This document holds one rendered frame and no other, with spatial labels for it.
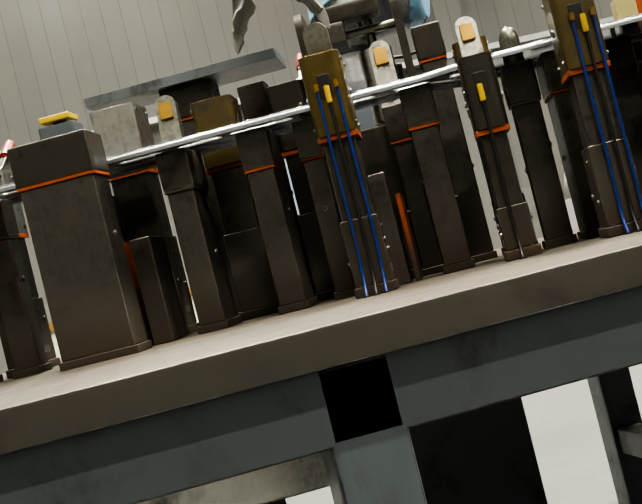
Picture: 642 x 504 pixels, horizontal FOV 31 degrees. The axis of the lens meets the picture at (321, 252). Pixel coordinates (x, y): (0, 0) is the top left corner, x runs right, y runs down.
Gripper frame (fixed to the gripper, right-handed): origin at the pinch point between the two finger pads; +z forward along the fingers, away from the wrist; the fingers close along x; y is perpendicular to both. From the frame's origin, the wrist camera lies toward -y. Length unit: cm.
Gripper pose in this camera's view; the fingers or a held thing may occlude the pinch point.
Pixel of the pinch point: (284, 43)
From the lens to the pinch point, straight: 185.9
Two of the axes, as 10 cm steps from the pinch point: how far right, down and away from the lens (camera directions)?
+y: -1.0, 0.4, -9.9
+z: 2.4, 9.7, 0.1
